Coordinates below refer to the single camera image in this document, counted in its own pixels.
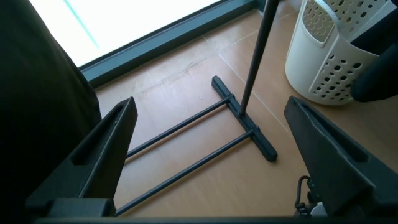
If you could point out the black garment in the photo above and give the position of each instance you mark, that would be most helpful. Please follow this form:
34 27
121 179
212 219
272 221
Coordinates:
37 109
379 81

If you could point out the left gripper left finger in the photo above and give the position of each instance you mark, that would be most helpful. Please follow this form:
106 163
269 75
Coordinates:
62 193

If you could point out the black clothes rack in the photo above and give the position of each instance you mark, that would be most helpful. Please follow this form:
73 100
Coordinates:
255 68

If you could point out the window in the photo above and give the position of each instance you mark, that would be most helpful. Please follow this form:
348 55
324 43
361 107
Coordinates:
161 40

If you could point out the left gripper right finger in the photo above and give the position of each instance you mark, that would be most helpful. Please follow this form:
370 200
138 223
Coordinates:
348 183

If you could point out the white laundry basket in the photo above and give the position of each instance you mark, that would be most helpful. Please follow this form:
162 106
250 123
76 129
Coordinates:
304 62

